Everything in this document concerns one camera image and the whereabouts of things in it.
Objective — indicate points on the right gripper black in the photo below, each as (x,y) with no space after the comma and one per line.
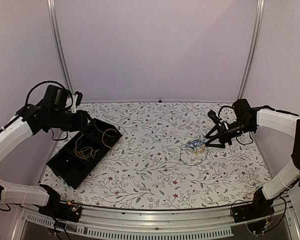
(223,135)

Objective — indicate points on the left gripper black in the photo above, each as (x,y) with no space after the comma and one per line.
(81,121)

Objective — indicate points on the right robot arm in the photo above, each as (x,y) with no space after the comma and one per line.
(280,138)

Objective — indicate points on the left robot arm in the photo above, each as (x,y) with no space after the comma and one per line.
(56,110)

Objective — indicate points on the black compartment tray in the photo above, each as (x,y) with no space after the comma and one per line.
(81,154)

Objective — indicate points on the floral table mat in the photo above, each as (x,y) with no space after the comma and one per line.
(151,168)

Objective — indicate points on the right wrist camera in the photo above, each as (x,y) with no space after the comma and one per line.
(218,122)

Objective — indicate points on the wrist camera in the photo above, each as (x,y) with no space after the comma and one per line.
(77,98)
(218,122)

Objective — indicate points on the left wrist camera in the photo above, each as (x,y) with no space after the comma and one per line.
(77,98)

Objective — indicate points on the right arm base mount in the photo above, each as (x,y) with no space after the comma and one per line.
(243,211)

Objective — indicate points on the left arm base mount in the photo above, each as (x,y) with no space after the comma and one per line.
(69,211)

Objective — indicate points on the left aluminium corner post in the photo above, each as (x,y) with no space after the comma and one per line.
(51,7)

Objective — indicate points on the aluminium corner post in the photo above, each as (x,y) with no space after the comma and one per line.
(257,24)
(51,7)

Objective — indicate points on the right aluminium corner post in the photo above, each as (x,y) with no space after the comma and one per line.
(257,24)

